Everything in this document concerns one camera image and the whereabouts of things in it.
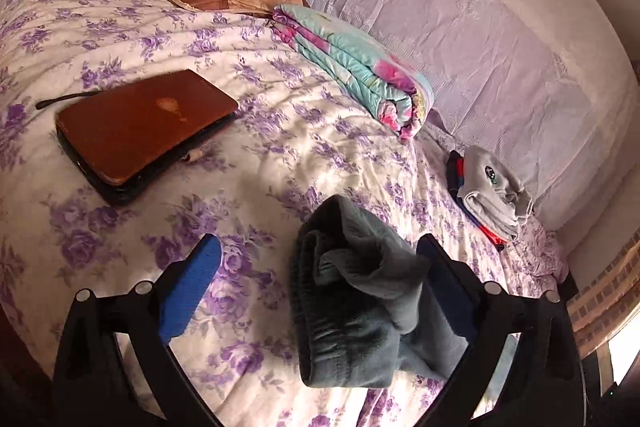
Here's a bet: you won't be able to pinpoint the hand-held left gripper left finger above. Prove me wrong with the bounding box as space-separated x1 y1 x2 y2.
52 234 223 427

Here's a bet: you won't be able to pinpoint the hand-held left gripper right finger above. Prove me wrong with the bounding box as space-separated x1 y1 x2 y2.
415 234 586 427

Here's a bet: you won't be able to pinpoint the dark teal fleece pants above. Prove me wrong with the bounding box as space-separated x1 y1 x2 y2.
290 195 471 390

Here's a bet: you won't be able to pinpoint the folded grey garment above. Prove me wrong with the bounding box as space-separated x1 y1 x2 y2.
457 145 535 244

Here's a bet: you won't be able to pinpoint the folded red blue garment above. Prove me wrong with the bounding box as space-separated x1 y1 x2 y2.
446 150 506 253

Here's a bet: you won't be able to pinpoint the purple floral bed sheet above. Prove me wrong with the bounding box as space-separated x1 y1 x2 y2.
0 0 571 427

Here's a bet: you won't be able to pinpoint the folded floral quilt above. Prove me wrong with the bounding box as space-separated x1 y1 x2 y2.
272 3 435 142

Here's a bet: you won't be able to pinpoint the lavender lace cloth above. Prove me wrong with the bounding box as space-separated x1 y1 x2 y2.
265 0 640 228

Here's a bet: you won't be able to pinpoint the thin black cable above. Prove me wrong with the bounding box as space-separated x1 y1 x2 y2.
36 91 103 110

